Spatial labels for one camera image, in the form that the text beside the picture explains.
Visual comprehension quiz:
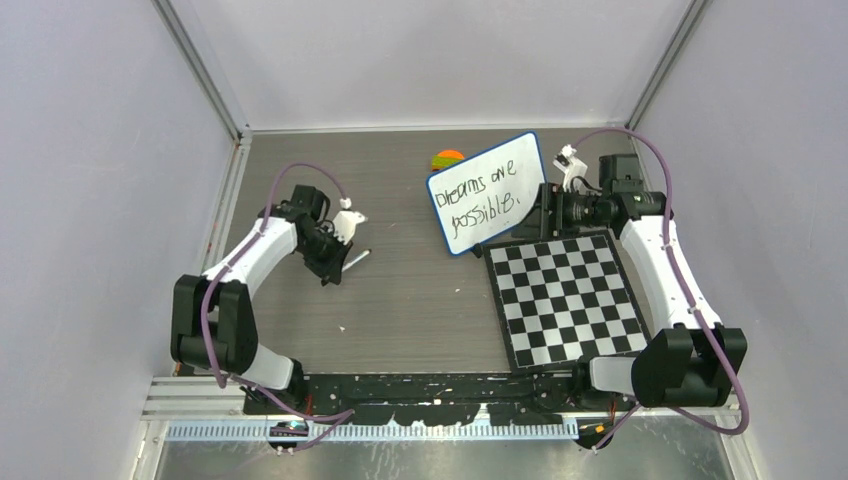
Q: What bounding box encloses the aluminium left frame post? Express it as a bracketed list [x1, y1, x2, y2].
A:
[151, 0, 252, 145]

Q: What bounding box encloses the black white marker pen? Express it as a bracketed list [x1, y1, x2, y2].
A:
[342, 249, 372, 272]

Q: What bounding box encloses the orange green round object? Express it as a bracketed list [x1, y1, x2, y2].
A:
[430, 150, 465, 172]

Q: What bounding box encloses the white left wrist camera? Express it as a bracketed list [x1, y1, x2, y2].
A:
[331, 198, 368, 245]

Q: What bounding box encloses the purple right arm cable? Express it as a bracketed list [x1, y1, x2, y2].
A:
[569, 127, 751, 453]

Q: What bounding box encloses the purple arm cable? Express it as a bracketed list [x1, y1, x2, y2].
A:
[569, 127, 751, 453]
[199, 162, 359, 453]

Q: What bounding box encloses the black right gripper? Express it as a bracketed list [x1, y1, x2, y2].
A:
[513, 182, 610, 239]

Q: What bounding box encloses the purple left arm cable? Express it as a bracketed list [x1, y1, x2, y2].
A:
[199, 162, 359, 453]

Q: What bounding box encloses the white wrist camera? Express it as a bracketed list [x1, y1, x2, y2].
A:
[553, 144, 588, 191]
[331, 198, 368, 245]

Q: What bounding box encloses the aluminium right frame post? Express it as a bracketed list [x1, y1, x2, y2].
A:
[625, 0, 712, 130]

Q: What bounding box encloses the black white checkerboard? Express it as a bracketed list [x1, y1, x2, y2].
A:
[482, 230, 649, 373]

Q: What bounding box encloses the blue framed whiteboard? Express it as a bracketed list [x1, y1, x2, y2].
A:
[426, 131, 546, 256]

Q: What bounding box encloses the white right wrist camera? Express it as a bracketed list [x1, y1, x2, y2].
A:
[553, 144, 588, 191]

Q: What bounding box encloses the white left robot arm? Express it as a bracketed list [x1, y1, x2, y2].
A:
[170, 185, 367, 414]

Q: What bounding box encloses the aluminium front frame rail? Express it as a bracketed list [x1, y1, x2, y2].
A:
[140, 376, 745, 444]

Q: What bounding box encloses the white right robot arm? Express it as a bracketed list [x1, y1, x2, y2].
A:
[515, 148, 748, 411]

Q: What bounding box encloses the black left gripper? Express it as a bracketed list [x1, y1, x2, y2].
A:
[298, 226, 353, 284]

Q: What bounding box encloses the aluminium frame post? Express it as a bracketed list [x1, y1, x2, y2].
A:
[625, 0, 712, 130]
[151, 0, 252, 145]

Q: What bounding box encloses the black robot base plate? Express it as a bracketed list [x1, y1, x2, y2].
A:
[240, 372, 635, 427]

